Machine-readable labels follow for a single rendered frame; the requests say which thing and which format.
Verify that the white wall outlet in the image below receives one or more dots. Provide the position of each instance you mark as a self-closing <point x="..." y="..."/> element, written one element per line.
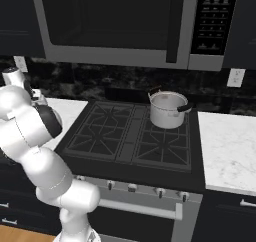
<point x="21" y="64"/>
<point x="236" y="77"/>

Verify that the silver microwave oven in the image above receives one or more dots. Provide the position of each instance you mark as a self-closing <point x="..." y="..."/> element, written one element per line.
<point x="113" y="56"/>

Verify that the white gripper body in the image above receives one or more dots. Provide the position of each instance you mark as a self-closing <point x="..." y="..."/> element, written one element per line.
<point x="39" y="97"/>

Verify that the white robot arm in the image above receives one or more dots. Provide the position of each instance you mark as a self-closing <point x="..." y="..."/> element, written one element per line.
<point x="36" y="166"/>

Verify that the black gas hob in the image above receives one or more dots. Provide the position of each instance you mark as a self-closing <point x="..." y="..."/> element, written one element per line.
<point x="133" y="142"/>

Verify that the black wall cupboard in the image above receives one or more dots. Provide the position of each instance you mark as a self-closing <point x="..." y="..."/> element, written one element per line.
<point x="241" y="26"/>
<point x="20" y="19"/>

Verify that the black drawer front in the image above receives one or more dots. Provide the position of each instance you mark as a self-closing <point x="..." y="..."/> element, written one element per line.
<point x="16" y="194"/>
<point x="31" y="224"/>
<point x="223" y="222"/>

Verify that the silver oven door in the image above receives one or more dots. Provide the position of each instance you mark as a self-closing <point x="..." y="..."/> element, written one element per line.
<point x="133" y="226"/>

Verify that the silver stove knob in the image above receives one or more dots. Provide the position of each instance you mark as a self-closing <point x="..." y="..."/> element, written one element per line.
<point x="132" y="187"/>
<point x="110" y="185"/>
<point x="183" y="196"/>
<point x="80" y="178"/>
<point x="160" y="192"/>

